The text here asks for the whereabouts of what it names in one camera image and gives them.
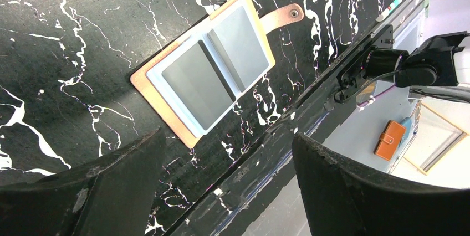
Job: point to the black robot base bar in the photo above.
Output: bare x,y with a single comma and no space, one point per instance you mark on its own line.
242,181

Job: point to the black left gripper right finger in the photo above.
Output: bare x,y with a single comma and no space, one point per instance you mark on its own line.
344,197

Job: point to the orange leather wallet background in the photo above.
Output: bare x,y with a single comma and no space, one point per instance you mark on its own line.
389,140

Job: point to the green white marker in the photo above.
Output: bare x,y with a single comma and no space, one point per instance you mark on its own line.
388,11

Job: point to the brown leather card holder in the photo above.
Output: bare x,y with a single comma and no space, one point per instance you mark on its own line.
153,87

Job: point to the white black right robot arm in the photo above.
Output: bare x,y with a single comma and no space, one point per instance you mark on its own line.
442,60

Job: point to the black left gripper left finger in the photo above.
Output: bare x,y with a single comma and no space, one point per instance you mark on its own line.
111,195

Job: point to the black credit card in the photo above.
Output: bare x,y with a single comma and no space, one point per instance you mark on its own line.
239,46
199,85

